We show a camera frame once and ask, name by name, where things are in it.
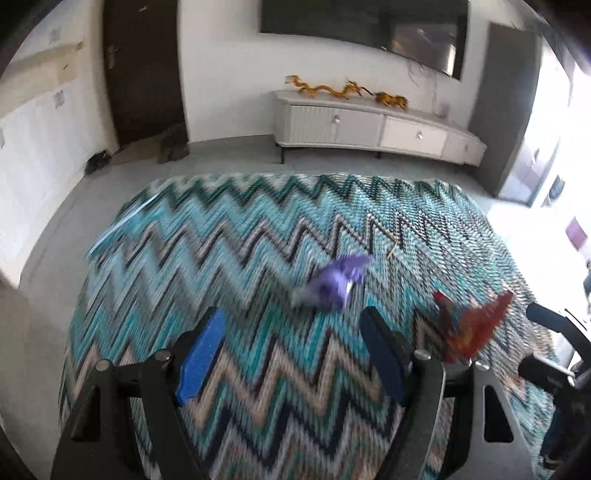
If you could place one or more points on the pair of brown shoes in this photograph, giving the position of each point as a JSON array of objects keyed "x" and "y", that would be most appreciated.
[{"x": 171, "y": 145}]

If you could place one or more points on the red snack packet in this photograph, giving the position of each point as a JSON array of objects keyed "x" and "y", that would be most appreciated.
[{"x": 480, "y": 323}]

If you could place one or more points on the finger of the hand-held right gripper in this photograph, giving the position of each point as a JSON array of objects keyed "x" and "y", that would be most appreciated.
[
  {"x": 545, "y": 371},
  {"x": 554, "y": 318}
]

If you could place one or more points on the short golden dragon figurine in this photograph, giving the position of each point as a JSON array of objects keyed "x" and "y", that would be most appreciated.
[{"x": 391, "y": 100}]

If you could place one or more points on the teal zigzag knitted blanket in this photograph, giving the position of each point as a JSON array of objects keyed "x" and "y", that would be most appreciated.
[{"x": 231, "y": 240}]

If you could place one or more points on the white television cabinet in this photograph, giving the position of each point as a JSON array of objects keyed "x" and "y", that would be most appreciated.
[{"x": 360, "y": 127}]

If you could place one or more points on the long golden dragon figurine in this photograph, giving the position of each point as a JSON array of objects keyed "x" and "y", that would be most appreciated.
[{"x": 323, "y": 89}]

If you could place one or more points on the pair of black shoes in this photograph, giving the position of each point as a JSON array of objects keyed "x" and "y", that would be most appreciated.
[{"x": 97, "y": 161}]

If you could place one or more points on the black wall television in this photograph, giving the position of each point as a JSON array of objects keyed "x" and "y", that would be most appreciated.
[{"x": 346, "y": 21}]

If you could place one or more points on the white washing machine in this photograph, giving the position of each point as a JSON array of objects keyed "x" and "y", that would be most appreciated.
[{"x": 555, "y": 190}]

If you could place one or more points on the person's blue trouser leg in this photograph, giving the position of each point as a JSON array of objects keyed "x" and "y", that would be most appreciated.
[{"x": 558, "y": 438}]

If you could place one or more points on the grey refrigerator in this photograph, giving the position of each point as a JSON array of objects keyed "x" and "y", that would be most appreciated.
[{"x": 512, "y": 115}]

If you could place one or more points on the purple wrapper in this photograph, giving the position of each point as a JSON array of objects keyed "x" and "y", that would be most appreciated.
[{"x": 334, "y": 281}]

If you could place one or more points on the dark brown door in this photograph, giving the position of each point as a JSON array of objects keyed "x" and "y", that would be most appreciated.
[{"x": 143, "y": 69}]

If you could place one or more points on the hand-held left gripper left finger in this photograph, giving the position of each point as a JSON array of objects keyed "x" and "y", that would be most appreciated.
[{"x": 203, "y": 355}]

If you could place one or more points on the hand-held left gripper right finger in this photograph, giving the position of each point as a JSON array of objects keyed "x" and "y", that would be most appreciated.
[{"x": 383, "y": 355}]

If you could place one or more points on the white wall cabinets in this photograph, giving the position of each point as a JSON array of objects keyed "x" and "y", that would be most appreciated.
[{"x": 37, "y": 138}]

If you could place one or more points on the purple box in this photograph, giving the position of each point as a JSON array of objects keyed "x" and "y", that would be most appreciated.
[{"x": 576, "y": 233}]

